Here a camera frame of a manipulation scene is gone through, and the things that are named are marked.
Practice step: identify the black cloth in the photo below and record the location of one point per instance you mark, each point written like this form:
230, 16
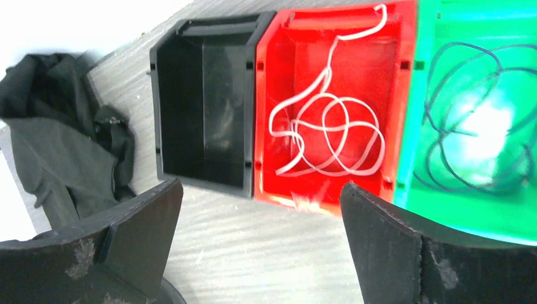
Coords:
75, 156

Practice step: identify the black plastic bin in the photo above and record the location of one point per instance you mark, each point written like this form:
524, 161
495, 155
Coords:
203, 86

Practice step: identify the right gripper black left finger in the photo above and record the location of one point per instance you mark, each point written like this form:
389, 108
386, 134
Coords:
115, 256

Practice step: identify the red plastic bin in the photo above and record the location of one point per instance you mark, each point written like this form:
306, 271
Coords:
332, 86

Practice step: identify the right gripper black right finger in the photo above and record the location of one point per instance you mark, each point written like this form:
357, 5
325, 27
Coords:
402, 257

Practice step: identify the green plastic bin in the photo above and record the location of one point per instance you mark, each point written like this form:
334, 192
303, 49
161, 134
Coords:
468, 155

